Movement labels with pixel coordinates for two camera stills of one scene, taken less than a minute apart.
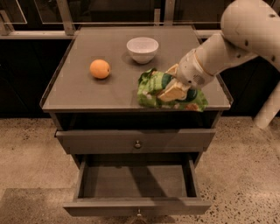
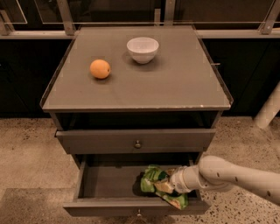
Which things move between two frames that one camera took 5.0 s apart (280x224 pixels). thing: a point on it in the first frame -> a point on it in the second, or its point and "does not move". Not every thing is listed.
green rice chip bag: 150,85 -> 154,173
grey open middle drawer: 136,185 does not move
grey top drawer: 134,140 does not move
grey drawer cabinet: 92,94 does not move
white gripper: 192,71 -> 178,179
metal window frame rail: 66,31 does not move
